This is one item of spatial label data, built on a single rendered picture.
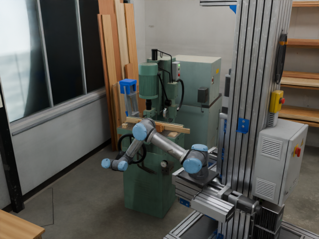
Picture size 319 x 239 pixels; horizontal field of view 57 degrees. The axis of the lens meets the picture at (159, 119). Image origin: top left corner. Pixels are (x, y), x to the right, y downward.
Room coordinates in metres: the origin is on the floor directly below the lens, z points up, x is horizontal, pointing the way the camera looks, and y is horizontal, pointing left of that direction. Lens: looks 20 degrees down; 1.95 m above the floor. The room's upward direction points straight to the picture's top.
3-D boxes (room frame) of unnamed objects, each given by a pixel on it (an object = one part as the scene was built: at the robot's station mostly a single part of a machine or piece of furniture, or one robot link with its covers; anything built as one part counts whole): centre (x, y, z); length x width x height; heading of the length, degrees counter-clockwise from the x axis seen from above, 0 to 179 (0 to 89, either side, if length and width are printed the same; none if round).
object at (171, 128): (2.57, -0.02, 0.92); 0.56 x 0.02 x 0.04; 65
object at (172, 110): (2.72, -0.12, 1.02); 0.09 x 0.07 x 0.12; 65
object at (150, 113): (2.64, 0.09, 1.03); 0.14 x 0.07 x 0.09; 155
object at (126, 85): (3.46, 0.33, 0.58); 0.27 x 0.25 x 1.16; 65
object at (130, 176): (2.73, 0.05, 0.36); 0.58 x 0.45 x 0.71; 155
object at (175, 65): (2.85, -0.16, 1.40); 0.10 x 0.06 x 0.16; 155
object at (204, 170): (1.88, -0.29, 0.87); 0.15 x 0.15 x 0.10
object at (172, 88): (2.75, -0.13, 1.23); 0.09 x 0.08 x 0.15; 155
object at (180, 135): (2.51, 0.11, 0.87); 0.61 x 0.30 x 0.06; 65
